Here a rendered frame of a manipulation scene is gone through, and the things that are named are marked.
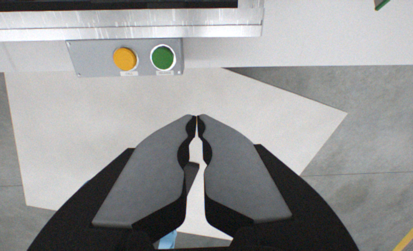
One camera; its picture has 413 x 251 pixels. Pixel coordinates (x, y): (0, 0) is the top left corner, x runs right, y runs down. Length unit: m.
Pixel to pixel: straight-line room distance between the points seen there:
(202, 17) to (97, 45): 0.20
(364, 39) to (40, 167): 0.99
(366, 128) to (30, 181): 2.20
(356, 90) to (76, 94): 1.76
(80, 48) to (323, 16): 0.51
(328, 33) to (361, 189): 2.26
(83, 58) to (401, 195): 3.09
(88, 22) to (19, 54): 0.26
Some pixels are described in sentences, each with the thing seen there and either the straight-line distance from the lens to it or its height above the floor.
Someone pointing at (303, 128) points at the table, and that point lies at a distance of 0.65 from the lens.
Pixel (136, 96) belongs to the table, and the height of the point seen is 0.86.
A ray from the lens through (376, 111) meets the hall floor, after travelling 2.08.
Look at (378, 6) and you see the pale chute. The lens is 0.42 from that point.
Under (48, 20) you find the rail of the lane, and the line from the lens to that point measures 0.46.
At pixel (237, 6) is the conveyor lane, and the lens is 0.39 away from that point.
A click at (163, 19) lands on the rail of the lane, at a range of 0.39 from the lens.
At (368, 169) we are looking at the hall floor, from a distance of 2.50.
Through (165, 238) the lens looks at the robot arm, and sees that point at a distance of 0.51.
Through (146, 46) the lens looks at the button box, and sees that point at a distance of 0.40.
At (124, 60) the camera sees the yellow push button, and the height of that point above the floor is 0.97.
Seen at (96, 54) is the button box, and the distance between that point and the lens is 0.44.
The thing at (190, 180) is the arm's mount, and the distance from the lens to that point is 0.67.
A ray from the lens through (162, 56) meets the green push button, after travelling 0.39.
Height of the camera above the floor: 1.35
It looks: 59 degrees down
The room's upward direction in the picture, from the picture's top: 176 degrees clockwise
